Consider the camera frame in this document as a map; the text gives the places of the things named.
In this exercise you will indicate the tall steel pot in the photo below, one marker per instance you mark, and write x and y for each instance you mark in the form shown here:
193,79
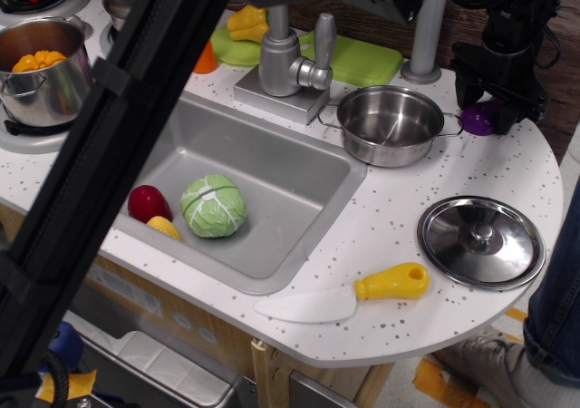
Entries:
52,95

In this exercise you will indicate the orange toy pumpkin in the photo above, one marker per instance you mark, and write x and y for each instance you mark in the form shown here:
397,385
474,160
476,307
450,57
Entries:
37,61

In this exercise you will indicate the grey stove burner front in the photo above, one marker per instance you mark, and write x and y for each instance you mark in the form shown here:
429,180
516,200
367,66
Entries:
26,143

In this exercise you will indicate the grey support post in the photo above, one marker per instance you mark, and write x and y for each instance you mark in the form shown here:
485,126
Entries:
422,68

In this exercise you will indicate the purple toy eggplant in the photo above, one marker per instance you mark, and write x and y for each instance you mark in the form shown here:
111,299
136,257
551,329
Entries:
480,118

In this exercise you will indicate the blue jeans leg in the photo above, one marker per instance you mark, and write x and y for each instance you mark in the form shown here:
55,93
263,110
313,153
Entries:
552,327

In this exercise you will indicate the green cutting board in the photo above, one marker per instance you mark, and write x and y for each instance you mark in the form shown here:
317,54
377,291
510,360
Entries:
362,64

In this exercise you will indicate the small lidded steel pot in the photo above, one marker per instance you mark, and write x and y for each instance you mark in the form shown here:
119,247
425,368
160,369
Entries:
118,11

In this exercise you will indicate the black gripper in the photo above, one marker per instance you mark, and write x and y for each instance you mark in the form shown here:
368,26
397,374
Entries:
504,62

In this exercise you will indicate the green toy cabbage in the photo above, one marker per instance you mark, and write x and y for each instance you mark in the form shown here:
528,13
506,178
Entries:
213,206

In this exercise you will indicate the yellow handled toy knife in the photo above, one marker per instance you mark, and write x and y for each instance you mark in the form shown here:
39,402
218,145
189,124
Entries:
404,281

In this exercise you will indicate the red toy pepper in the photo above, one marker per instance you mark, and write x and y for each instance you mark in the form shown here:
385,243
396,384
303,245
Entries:
146,202

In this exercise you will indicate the wooden toy kitchen cabinet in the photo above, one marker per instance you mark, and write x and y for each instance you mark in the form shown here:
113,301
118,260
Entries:
123,305

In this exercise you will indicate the steel pot lid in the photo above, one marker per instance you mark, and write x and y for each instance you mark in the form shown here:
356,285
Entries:
482,243

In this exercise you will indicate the grey sneaker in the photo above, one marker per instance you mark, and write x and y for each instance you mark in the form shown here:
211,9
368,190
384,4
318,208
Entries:
499,366

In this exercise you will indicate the orange toy carrot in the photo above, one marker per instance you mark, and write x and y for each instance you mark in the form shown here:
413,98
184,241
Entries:
207,61

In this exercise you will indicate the shallow steel pan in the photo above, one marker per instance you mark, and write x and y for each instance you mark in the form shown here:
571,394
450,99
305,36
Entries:
390,126

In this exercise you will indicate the yellow toy bell pepper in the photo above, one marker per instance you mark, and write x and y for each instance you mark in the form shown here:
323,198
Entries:
248,24

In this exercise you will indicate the grey toy sink basin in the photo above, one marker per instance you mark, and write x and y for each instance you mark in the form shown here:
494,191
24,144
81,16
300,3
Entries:
294,186

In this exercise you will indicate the yellow toy corn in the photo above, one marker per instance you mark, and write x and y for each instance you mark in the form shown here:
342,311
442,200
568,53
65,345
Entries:
164,226

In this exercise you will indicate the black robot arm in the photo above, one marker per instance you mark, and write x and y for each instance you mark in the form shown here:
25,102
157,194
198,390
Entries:
136,90

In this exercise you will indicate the silver toy faucet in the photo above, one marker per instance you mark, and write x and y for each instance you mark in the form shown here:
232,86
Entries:
287,83

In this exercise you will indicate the light green toy plate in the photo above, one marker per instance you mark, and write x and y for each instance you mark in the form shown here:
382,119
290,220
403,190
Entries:
238,53

